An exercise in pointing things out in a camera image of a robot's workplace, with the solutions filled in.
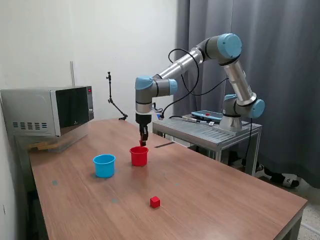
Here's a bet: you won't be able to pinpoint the grey metal robot stand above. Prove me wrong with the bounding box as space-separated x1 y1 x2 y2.
152 115 263 177

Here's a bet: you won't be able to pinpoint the person's foot in sandal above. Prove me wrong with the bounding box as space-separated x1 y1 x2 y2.
254 163 300 189

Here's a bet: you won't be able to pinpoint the blue teach pendant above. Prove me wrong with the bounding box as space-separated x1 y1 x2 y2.
190 110 224 123

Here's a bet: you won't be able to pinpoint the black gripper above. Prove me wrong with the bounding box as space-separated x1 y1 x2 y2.
135 112 153 147

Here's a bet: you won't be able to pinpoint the blue plastic cup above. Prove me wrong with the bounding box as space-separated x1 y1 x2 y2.
92 153 117 179

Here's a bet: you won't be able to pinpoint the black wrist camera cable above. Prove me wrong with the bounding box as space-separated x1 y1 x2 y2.
159 48 230 120

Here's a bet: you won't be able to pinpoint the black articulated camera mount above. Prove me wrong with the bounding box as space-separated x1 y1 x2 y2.
105 71 129 121

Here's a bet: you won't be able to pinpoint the grey curtain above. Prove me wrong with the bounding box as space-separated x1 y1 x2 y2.
173 0 320 190

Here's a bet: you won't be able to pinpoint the black pendant cable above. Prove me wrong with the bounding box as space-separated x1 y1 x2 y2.
168 114 211 124

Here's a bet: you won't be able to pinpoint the white wall pipe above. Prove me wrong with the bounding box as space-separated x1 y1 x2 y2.
69 60 76 87

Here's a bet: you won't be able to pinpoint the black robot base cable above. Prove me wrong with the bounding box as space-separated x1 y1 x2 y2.
241 116 253 173

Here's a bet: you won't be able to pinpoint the wooden blocks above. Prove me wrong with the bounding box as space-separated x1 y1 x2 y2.
26 141 51 152

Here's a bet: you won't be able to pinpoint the silver microwave oven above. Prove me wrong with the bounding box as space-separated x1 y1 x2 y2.
0 85 95 138

